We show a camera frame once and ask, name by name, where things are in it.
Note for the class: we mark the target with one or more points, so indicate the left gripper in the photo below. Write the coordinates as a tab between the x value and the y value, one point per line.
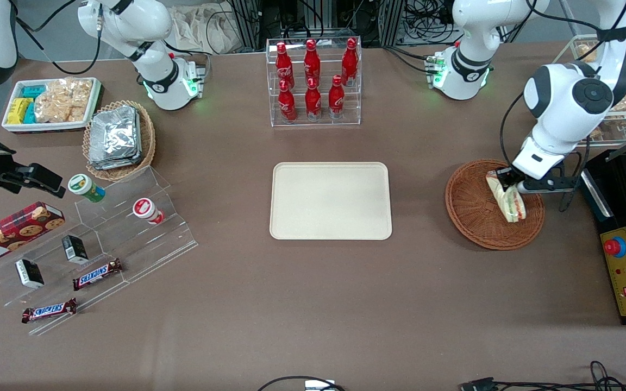
505	178

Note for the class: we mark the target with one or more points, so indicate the triangle sandwich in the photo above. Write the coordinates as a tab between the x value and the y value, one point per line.
513	209

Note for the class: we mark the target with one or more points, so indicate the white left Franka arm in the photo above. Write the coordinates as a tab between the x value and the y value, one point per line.
557	119

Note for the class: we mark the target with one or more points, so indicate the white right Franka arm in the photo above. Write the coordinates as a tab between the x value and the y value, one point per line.
150	54

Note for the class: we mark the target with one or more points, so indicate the brown round wicker basket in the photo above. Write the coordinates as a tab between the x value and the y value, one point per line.
476	217

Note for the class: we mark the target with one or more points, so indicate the white rectangular snack tray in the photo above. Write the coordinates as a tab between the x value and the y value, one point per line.
52	126

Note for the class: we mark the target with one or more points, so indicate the light oval wicker basket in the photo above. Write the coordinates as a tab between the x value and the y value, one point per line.
147	141

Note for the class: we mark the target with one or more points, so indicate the beige rectangular tray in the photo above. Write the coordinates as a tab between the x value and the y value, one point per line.
329	201

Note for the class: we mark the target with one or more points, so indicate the red tartan cookie box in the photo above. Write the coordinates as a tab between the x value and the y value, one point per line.
11	233

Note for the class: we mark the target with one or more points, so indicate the green lidded snack cup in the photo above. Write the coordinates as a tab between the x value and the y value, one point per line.
85	187

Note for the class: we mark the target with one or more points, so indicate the teal snack pack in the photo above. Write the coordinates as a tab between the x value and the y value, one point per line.
34	90
30	113

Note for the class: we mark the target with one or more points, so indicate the yellow snack pack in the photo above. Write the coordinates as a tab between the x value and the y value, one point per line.
17	111

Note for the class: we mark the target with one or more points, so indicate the small black box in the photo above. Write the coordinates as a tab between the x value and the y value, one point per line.
75	248
29	273

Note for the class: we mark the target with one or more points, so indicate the clear bag of crackers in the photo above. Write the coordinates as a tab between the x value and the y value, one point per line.
63	100

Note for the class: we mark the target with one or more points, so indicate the silver foil packet stack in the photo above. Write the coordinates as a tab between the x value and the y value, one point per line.
114	138

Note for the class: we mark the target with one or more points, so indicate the black appliance box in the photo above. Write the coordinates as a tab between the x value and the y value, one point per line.
612	214

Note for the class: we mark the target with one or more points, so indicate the brown Snickers bar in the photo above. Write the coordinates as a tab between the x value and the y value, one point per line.
49	310
97	274

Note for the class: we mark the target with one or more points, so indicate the red lidded snack cup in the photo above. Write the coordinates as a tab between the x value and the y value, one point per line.
145	210

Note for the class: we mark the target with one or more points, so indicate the clear acrylic step display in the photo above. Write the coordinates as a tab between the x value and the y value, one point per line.
144	244

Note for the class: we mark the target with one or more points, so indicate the red cola bottle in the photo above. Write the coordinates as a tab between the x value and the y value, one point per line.
286	103
282	68
313	100
312	64
336	98
350	62

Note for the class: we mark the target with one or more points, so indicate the clear acrylic bottle rack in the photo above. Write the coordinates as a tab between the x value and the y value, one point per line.
324	122

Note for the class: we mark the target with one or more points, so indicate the beige cloth bag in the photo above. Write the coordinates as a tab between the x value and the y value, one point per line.
204	30

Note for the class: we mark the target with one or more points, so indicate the small white device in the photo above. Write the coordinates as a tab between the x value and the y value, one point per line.
321	385

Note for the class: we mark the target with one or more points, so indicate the aluminium frame profile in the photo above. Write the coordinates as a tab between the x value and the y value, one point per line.
392	21
248	21

